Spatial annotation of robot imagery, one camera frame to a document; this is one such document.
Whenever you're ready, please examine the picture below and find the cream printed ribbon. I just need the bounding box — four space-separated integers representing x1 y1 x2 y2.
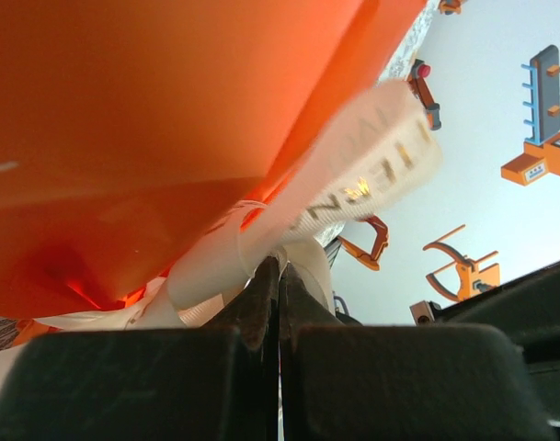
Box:
30 78 445 331

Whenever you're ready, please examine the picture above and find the orange wrapping paper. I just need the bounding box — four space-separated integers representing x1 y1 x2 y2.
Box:
0 0 430 345

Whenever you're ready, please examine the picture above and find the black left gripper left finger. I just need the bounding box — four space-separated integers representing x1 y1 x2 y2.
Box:
0 256 280 441

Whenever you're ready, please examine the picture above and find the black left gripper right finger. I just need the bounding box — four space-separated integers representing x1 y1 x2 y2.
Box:
279 264 556 441

